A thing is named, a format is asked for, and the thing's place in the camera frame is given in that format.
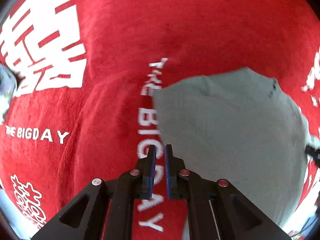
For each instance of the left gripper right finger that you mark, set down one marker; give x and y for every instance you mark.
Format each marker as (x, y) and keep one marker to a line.
(216, 209)

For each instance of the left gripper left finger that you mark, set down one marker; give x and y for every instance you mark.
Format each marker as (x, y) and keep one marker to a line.
(104, 209)

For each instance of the grey sweater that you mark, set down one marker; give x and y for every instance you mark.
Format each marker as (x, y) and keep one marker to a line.
(242, 127)

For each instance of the red blanket with white print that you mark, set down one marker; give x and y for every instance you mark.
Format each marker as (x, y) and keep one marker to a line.
(89, 69)

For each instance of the patterned cloth at bed edge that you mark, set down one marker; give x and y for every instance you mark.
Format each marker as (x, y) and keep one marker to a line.
(8, 87)

